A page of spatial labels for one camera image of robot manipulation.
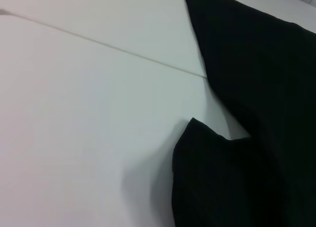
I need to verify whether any black shirt with FREE print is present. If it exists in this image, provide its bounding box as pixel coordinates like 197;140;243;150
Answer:
171;0;316;227

